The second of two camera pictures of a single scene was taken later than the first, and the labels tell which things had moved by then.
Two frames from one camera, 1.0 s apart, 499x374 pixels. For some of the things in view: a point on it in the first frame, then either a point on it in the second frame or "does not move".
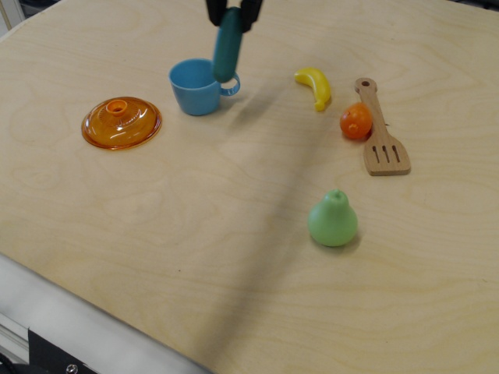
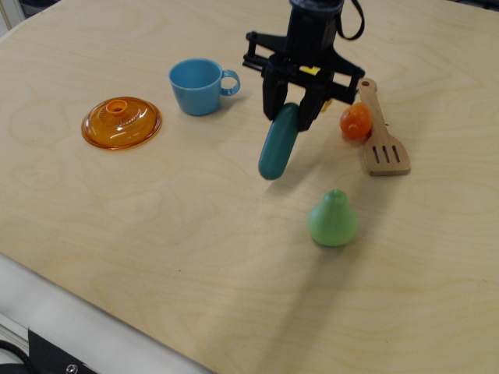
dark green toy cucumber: [228, 46] -> [280, 142]
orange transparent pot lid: [121, 123] does not move
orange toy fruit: [355, 120] does not move
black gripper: [249, 13] -> [312, 33]
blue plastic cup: [198, 92] does not move
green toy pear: [331, 221] does not move
